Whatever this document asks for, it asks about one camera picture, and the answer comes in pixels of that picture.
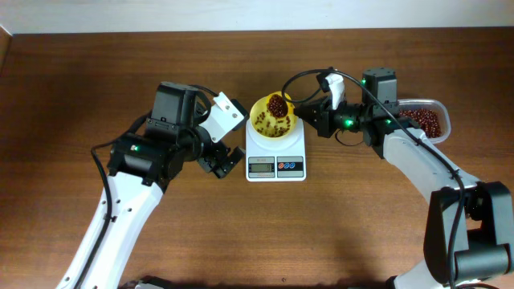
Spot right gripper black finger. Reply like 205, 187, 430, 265
298, 114, 321, 135
294, 98, 328, 120

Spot clear plastic bean container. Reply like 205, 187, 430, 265
399, 99, 451, 145

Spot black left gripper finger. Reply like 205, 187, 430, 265
213, 147, 246, 179
198, 155, 218, 173

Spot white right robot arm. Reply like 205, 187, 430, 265
237, 67, 513, 288

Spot yellow plastic bowl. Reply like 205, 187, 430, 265
250, 96, 298, 139

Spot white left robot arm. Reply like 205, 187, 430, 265
59, 82, 249, 288

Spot yellow plastic measuring scoop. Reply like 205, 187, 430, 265
265, 92, 295, 120

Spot red adzuki beans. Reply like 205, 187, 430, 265
399, 108, 442, 138

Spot white digital kitchen scale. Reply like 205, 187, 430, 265
245, 115, 307, 182

